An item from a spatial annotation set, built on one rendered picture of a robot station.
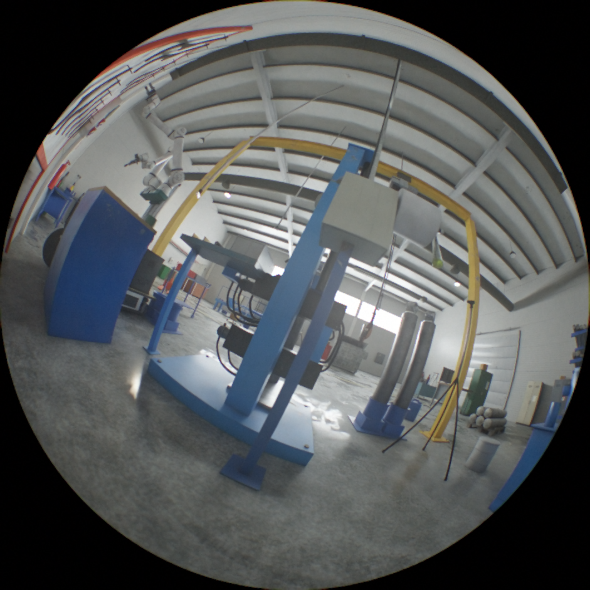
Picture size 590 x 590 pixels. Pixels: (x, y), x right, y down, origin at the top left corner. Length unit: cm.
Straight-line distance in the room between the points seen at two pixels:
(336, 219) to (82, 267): 142
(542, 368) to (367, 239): 1063
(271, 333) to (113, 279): 116
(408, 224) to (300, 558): 146
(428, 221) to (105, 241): 181
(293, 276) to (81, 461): 141
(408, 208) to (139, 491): 158
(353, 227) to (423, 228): 41
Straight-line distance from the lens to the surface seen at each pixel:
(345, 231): 75
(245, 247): 125
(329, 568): 89
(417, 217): 99
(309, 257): 118
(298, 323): 191
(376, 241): 76
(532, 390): 1030
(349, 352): 941
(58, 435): 92
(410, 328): 228
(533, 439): 166
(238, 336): 138
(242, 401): 120
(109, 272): 141
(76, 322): 147
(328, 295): 70
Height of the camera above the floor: 73
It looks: 12 degrees up
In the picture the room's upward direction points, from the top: 24 degrees clockwise
